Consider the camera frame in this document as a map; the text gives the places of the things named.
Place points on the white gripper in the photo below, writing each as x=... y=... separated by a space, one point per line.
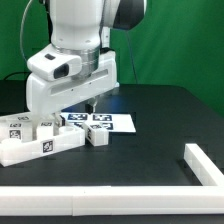
x=55 y=82

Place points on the white square tabletop tray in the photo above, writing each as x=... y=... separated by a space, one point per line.
x=66 y=136

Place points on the white marker base sheet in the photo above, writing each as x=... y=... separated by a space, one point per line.
x=121 y=123

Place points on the white L-shaped corner fence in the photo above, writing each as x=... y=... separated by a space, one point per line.
x=207 y=198

